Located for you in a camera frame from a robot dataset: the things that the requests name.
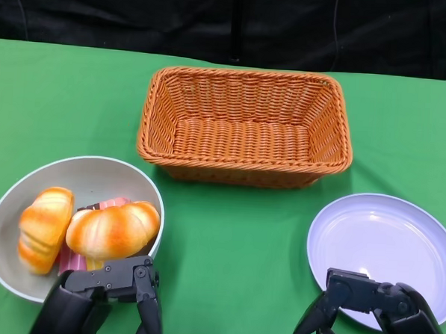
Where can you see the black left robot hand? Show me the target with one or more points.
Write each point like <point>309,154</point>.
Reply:
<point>89,283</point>

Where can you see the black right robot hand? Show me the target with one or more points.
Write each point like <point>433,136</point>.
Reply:
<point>399,307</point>

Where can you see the yellow striped cake slice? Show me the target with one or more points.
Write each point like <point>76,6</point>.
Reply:
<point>92,264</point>

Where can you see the pink striped cake slice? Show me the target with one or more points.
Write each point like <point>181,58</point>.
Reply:
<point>70,262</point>

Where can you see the round lobed bread roll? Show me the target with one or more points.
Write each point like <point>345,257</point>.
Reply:
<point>111,232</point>

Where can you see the elongated ridged bread roll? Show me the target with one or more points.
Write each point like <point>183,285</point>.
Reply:
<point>44,228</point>

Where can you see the pink and brown cake slice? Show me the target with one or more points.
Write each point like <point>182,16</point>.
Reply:
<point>109,203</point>

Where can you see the pale grey bowl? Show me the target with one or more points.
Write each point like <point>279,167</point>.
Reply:
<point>95,175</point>

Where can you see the lavender plate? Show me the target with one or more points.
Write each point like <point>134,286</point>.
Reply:
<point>376,238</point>

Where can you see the orange wicker basket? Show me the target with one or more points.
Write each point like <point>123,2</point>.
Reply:
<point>243,145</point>

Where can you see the green tablecloth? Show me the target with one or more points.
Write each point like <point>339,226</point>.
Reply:
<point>80,111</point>

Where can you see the black backdrop cloth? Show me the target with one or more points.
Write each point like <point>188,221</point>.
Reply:
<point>104,11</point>

